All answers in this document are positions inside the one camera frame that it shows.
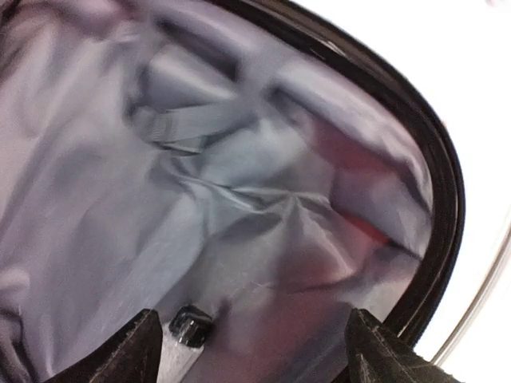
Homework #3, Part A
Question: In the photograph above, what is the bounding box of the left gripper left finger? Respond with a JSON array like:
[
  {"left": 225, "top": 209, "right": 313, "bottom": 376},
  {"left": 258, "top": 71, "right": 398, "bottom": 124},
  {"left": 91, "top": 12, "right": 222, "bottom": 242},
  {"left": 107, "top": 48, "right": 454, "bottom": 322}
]
[{"left": 48, "top": 309, "right": 163, "bottom": 383}]

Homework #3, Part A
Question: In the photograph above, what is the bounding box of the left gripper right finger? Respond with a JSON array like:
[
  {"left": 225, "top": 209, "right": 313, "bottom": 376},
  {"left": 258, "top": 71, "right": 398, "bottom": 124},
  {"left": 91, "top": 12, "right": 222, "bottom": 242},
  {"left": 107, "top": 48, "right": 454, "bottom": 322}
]
[{"left": 346, "top": 309, "right": 457, "bottom": 383}]

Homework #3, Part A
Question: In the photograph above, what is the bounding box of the pink and teal kids suitcase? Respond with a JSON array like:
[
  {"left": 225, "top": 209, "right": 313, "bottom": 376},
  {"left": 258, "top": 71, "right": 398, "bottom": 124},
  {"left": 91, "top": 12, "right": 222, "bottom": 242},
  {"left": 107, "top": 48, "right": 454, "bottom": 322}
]
[{"left": 1, "top": 1, "right": 465, "bottom": 382}]

